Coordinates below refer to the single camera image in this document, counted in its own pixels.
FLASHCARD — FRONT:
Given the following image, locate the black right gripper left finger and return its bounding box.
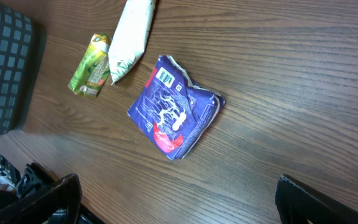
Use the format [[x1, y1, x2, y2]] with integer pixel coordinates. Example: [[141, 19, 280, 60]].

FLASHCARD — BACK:
[[0, 174, 82, 223]]

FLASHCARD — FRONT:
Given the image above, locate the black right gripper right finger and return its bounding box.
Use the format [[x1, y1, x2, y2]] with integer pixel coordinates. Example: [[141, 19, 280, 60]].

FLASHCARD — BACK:
[[275, 175, 358, 224]]

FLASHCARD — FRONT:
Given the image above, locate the green juice pouch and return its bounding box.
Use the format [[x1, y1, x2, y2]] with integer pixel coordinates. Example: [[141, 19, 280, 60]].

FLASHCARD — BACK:
[[68, 34, 111, 97]]

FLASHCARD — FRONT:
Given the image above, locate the white tube gold cap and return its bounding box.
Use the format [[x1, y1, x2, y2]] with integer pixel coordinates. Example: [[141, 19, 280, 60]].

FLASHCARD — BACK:
[[108, 0, 155, 83]]

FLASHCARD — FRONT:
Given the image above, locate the grey plastic basket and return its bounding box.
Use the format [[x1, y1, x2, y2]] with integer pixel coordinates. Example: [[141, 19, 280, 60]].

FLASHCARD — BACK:
[[0, 3, 46, 135]]

